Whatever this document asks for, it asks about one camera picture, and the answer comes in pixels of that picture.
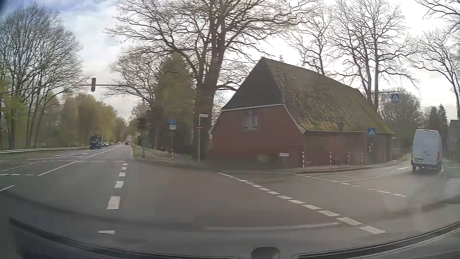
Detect red brick barn building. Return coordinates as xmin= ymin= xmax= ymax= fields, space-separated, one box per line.
xmin=209 ymin=57 xmax=396 ymax=168

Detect white van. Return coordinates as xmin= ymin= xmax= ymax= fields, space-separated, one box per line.
xmin=411 ymin=129 xmax=443 ymax=173

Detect row of trees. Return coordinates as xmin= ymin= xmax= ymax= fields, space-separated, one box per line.
xmin=0 ymin=3 xmax=130 ymax=150

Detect ivy-covered tree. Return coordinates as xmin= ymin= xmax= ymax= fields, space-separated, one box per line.
xmin=153 ymin=52 xmax=196 ymax=153

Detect guard rail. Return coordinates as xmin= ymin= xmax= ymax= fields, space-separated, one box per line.
xmin=0 ymin=146 xmax=90 ymax=154

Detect blue round sign on post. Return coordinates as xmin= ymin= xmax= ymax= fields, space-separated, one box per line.
xmin=169 ymin=117 xmax=177 ymax=163

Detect grass verge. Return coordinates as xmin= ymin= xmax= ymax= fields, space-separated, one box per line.
xmin=132 ymin=145 xmax=173 ymax=161

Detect large bare tree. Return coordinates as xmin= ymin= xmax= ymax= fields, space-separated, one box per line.
xmin=104 ymin=0 xmax=306 ymax=160

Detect row of red-white bollards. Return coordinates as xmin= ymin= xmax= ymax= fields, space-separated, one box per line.
xmin=301 ymin=151 xmax=364 ymax=169

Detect pavement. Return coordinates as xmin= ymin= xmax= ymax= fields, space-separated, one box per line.
xmin=144 ymin=158 xmax=410 ymax=175

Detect car's own bonnet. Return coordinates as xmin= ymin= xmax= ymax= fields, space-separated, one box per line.
xmin=7 ymin=216 xmax=460 ymax=259

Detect bare trees behind building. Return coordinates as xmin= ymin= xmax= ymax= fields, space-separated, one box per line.
xmin=287 ymin=0 xmax=421 ymax=110

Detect white street sign post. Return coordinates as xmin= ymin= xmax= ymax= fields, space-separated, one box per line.
xmin=196 ymin=114 xmax=209 ymax=162

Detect pedestrian crossing sign on post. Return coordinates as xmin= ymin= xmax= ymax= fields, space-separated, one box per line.
xmin=367 ymin=127 xmax=376 ymax=165

